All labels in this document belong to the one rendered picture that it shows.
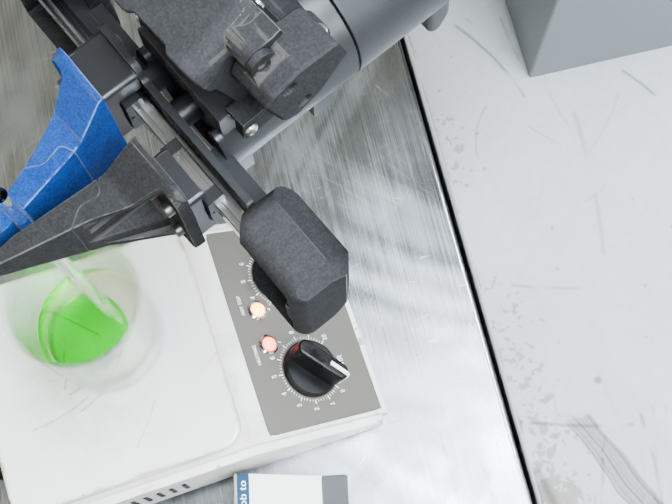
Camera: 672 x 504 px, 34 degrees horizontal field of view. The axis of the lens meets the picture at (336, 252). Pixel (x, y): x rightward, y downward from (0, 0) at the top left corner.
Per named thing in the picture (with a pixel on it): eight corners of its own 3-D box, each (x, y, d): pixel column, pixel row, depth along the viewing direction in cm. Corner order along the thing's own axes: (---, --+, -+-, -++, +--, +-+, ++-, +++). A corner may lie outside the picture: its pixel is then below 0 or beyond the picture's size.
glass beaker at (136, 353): (179, 386, 57) (150, 353, 48) (55, 410, 56) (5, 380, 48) (159, 257, 59) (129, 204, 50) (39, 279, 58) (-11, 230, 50)
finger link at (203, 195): (108, 49, 46) (86, 2, 42) (248, 211, 43) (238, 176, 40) (69, 78, 45) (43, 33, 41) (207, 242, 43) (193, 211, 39)
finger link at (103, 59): (123, 61, 44) (102, 13, 41) (267, 228, 42) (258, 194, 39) (83, 91, 44) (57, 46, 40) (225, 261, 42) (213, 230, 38)
